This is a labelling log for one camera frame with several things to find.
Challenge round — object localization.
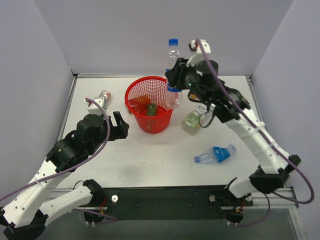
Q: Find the tall clear blue-cap bottle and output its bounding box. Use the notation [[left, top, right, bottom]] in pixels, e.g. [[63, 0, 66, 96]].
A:
[[165, 38, 182, 110]]

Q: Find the green plastic bottle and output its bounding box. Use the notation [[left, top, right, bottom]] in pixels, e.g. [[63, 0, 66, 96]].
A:
[[145, 103, 157, 117]]

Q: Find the green tea bottle white label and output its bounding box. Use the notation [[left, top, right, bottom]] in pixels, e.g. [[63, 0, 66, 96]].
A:
[[181, 103, 207, 135]]

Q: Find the crushed clear blue-label bottle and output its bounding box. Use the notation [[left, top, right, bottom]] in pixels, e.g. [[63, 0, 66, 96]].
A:
[[193, 144, 237, 165]]

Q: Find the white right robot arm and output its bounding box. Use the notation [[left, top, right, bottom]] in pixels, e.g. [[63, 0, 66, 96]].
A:
[[165, 57, 301, 199]]

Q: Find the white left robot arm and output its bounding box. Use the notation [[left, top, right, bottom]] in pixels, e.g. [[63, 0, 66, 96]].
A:
[[0, 111, 129, 240]]

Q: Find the red mesh plastic bin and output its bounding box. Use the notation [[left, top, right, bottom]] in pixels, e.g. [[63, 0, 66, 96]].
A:
[[124, 76, 173, 134]]

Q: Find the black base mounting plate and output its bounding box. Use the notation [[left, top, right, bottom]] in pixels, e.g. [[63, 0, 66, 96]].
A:
[[86, 185, 253, 220]]

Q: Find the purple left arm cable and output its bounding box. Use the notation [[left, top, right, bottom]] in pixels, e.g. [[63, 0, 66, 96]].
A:
[[0, 98, 112, 202]]

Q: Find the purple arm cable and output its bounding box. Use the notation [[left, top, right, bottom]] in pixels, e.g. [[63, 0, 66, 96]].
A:
[[0, 98, 112, 202], [194, 37, 315, 204]]

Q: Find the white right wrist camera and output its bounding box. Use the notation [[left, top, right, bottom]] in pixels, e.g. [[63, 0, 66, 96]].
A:
[[186, 39, 211, 67]]

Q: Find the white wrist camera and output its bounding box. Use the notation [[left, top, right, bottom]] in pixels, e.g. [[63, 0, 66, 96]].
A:
[[186, 39, 211, 67], [84, 97, 107, 116]]

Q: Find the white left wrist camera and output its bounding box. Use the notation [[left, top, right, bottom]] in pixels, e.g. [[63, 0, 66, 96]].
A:
[[84, 97, 107, 116]]

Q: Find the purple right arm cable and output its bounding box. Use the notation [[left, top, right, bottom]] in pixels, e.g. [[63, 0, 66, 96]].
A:
[[194, 37, 315, 204]]

